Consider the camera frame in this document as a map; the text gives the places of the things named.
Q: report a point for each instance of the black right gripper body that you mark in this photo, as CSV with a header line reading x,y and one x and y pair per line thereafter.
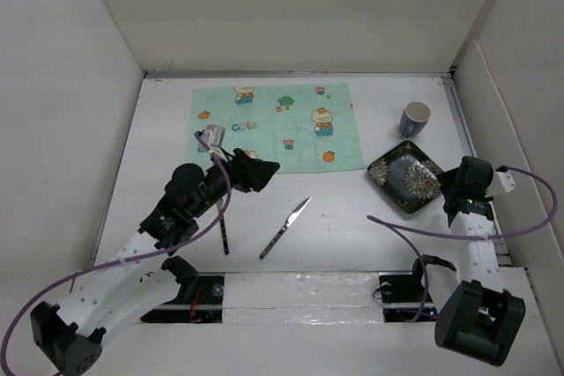
x,y
448,181

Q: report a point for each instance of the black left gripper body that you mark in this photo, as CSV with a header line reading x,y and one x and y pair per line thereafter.
x,y
216,189

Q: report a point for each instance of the black floral rectangular plate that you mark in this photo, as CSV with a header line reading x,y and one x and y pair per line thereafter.
x,y
408,176

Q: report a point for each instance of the green cartoon print cloth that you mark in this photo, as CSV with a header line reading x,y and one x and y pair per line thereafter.
x,y
305,128

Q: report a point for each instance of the purple cup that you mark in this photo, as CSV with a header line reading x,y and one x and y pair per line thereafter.
x,y
414,118

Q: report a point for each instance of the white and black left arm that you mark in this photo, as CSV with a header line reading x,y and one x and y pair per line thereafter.
x,y
73,333

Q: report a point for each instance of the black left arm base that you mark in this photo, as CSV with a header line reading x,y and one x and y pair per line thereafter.
x,y
202,304

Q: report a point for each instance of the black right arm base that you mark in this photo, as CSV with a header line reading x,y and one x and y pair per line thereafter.
x,y
401,293

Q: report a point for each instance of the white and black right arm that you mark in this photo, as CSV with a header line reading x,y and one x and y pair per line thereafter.
x,y
477,315

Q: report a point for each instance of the silver fork with patterned handle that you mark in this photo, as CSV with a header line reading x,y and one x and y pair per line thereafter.
x,y
222,226

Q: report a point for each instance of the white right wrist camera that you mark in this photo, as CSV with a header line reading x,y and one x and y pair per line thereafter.
x,y
502,182

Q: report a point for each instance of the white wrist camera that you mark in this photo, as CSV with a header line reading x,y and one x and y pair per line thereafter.
x,y
502,182
210,140

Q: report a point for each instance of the knife with patterned handle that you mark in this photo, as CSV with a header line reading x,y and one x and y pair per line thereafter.
x,y
289,221

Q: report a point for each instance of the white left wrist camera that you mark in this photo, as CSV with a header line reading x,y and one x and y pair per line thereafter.
x,y
210,140

